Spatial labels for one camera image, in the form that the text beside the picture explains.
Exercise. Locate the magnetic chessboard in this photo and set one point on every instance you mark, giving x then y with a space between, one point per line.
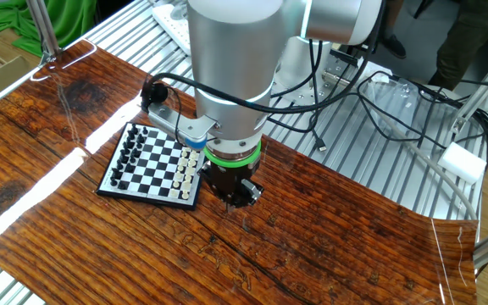
155 169

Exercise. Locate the white crumpled paper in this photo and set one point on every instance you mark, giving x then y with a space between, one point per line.
369 68

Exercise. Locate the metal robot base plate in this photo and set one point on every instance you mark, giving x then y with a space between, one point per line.
333 95

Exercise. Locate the white foam block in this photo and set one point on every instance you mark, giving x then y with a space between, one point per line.
462 163

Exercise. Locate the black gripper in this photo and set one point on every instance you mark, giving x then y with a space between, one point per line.
229 180

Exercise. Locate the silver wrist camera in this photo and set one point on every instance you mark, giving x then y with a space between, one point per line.
172 123

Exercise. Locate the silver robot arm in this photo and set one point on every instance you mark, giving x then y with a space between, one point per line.
235 63

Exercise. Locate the white power strip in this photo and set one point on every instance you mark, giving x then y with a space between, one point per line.
172 23

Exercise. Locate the metal cylinder connector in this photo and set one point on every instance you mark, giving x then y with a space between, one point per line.
336 79

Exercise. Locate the wood grain table mat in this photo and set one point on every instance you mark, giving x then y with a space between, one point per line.
312 233

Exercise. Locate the clear plastic bag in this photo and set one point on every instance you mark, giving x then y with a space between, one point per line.
396 97

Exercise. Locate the green cloth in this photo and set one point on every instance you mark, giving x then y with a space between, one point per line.
74 21

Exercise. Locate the person leg with dark shoe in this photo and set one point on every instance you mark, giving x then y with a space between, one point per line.
394 44

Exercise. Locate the person in olive trousers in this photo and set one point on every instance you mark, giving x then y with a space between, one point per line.
468 34

